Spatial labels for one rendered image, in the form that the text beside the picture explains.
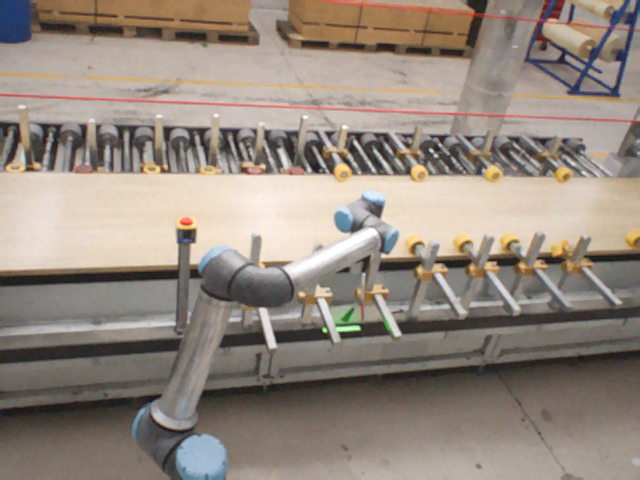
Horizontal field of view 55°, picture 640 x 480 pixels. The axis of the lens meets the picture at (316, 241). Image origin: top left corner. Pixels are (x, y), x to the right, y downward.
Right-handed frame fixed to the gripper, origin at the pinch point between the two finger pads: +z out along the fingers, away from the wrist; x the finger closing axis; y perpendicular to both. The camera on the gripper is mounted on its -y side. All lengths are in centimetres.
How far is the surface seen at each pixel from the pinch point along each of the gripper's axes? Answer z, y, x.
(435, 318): 31, -45, -5
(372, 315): 27.3, -13.5, -5.3
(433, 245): -9.1, -32.4, -5.9
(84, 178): 12, 106, -95
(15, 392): 86, 136, -32
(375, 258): -3.1, -8.1, -6.0
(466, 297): 20, -57, -6
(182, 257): -6, 68, -6
